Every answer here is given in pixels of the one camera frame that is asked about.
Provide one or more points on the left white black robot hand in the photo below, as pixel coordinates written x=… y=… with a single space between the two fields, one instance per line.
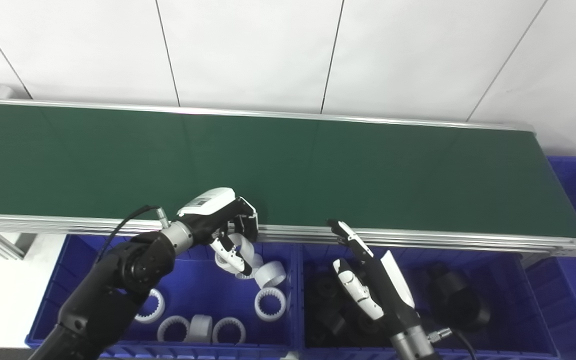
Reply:
x=208 y=202

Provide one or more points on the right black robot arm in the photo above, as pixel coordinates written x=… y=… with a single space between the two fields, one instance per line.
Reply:
x=410 y=345

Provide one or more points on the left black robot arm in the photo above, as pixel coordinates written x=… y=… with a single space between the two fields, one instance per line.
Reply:
x=118 y=285

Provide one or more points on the blue bin with white parts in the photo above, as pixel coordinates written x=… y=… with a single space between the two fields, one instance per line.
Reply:
x=203 y=295

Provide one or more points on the black flanged coupling part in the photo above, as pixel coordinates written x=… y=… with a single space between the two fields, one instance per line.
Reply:
x=443 y=280
x=330 y=322
x=463 y=307
x=325 y=287

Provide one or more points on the green conveyor belt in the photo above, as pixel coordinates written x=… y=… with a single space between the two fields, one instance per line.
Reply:
x=418 y=237
x=368 y=175

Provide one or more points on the blue bin with black parts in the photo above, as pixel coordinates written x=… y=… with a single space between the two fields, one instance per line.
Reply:
x=513 y=300

